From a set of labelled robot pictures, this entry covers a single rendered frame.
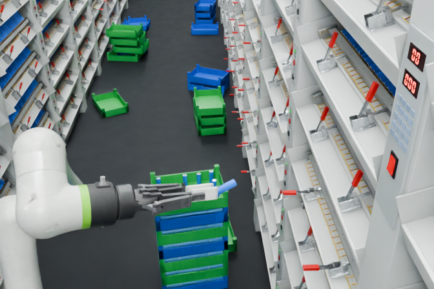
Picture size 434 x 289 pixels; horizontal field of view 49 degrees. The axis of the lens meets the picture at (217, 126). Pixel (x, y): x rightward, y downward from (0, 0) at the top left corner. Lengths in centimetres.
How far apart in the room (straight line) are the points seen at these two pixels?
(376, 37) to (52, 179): 66
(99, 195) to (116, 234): 162
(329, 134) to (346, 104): 24
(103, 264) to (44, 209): 152
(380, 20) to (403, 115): 21
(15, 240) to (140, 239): 120
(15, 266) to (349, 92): 101
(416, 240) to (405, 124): 15
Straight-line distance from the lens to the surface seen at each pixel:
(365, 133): 89
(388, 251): 77
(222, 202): 197
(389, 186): 73
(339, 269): 112
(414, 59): 64
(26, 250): 149
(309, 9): 127
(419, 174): 67
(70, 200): 101
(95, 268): 248
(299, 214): 156
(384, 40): 78
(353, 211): 100
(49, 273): 252
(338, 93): 103
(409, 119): 65
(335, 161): 113
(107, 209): 102
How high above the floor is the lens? 175
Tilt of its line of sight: 30 degrees down
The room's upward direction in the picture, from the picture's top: 1 degrees counter-clockwise
